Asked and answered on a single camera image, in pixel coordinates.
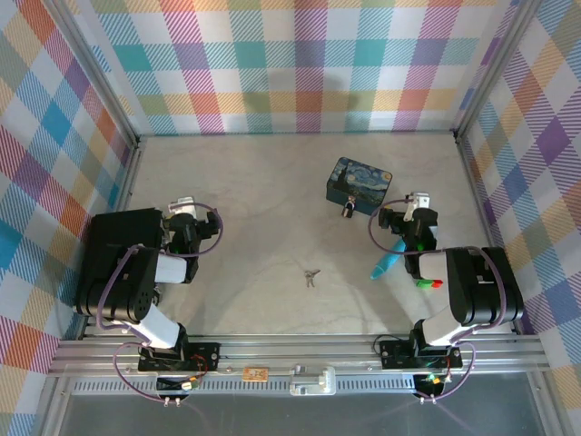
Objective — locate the starry night tin box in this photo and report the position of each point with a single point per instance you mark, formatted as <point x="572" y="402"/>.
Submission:
<point x="363" y="179"/>

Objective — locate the silver key bunch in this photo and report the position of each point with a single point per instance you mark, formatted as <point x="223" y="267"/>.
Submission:
<point x="310" y="276"/>

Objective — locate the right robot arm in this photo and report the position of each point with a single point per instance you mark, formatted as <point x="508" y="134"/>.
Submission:
<point x="481" y="286"/>

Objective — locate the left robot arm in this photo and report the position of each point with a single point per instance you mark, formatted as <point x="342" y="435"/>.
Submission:
<point x="136" y="281"/>

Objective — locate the blue marker pen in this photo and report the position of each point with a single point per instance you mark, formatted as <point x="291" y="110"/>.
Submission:
<point x="383" y="265"/>

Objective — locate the red and green block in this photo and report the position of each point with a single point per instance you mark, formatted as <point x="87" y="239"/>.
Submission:
<point x="426" y="284"/>

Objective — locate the black box on left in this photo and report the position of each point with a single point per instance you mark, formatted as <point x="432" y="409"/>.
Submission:
<point x="129" y="177"/>

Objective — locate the orange power connector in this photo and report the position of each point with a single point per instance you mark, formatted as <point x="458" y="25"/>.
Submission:
<point x="435" y="380"/>

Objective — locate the yellow white power connector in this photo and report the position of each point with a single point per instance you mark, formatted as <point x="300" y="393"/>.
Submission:
<point x="190" y="385"/>

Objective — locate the small orange circuit board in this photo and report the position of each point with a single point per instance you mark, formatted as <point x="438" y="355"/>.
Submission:
<point x="255" y="373"/>

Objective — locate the perforated metal strip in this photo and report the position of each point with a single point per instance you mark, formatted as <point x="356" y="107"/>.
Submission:
<point x="236" y="386"/>

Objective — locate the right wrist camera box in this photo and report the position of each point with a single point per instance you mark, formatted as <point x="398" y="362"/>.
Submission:
<point x="421" y="200"/>

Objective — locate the aluminium side rail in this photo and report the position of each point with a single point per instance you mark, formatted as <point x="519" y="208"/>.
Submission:
<point x="475" y="191"/>

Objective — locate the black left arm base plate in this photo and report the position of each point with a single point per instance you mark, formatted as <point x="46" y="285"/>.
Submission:
<point x="204" y="352"/>

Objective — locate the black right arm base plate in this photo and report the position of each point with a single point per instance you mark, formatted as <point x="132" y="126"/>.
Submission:
<point x="395" y="354"/>

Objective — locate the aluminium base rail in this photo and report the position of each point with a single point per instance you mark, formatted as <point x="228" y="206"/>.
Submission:
<point x="295" y="352"/>

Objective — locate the aluminium corner post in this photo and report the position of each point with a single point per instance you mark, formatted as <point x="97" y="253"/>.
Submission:
<point x="493" y="68"/>
<point x="103" y="77"/>

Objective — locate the silver clamp bracket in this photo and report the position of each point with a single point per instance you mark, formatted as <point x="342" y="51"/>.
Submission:
<point x="313" y="383"/>

